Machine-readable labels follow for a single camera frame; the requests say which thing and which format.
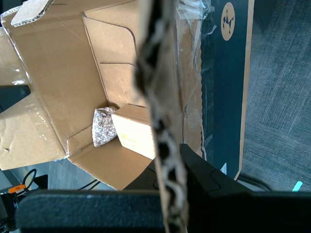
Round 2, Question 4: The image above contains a black floor cable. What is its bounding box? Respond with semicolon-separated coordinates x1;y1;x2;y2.
237;174;272;192

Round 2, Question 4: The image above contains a thin black base cable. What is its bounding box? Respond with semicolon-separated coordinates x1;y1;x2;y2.
22;168;37;190

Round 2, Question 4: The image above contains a light wooden block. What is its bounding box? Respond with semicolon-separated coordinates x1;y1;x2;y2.
111;103;156;160

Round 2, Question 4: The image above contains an orange cable tag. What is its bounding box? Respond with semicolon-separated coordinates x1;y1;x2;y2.
8;184;26;194

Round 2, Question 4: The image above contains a pinkish speckled rock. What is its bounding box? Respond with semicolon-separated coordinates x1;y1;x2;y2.
91;106;119;148

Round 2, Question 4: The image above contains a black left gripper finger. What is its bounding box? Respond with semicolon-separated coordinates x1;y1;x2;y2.
0;84;31;114

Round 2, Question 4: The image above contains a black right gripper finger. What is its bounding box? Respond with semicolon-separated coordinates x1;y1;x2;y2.
179;143;311;233
14;166;166;233

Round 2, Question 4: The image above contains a cardboard box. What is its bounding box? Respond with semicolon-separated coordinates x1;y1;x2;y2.
0;0;255;233

